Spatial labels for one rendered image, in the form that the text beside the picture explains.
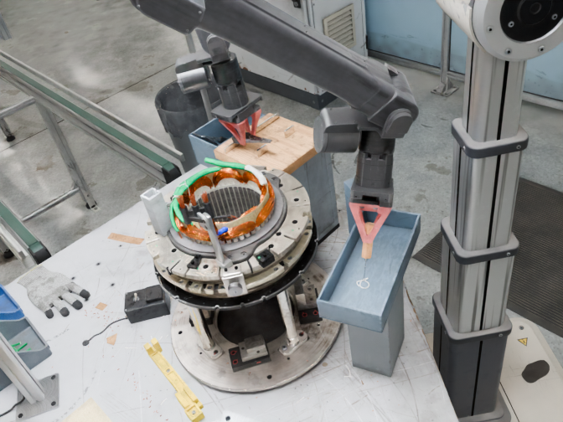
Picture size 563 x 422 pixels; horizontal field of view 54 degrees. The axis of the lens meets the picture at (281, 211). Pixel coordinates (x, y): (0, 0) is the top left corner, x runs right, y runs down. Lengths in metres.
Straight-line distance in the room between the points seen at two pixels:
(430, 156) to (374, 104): 2.25
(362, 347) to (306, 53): 0.61
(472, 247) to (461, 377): 0.43
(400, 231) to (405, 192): 1.72
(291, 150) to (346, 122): 0.43
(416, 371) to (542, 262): 1.39
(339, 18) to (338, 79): 2.68
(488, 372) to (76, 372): 0.98
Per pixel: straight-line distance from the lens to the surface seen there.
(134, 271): 1.49
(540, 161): 3.03
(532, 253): 2.50
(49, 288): 1.53
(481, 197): 1.09
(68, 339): 1.42
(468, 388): 1.55
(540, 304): 2.32
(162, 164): 1.89
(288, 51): 0.70
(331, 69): 0.73
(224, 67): 1.15
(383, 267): 1.00
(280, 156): 1.23
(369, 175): 0.87
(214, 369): 1.19
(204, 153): 1.37
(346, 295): 0.96
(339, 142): 0.84
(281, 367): 1.16
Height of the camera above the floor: 1.75
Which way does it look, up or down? 40 degrees down
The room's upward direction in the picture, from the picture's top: 12 degrees counter-clockwise
